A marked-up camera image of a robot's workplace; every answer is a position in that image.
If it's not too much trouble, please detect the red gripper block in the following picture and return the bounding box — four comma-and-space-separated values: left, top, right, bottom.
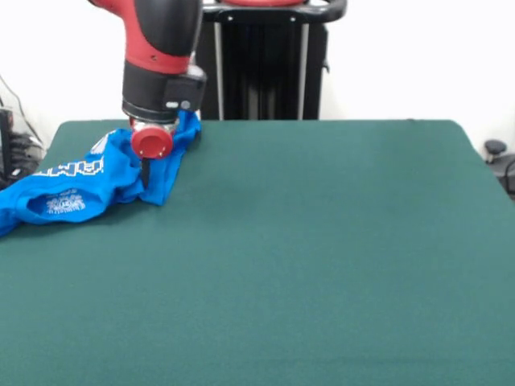
126, 114, 180, 189

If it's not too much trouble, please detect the blue printed t-shirt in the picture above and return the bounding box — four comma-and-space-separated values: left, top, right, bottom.
0, 110, 202, 237

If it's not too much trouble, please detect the black electronics box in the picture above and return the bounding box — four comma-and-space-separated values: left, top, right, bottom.
0, 107, 14, 182

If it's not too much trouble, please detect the dark green table cloth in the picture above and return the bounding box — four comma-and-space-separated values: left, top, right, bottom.
0, 119, 515, 386

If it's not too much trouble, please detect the black cable bundle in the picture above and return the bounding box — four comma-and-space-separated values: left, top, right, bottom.
0, 132, 46, 190

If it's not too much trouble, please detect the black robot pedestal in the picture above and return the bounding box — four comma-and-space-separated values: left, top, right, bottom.
192, 0, 347, 121

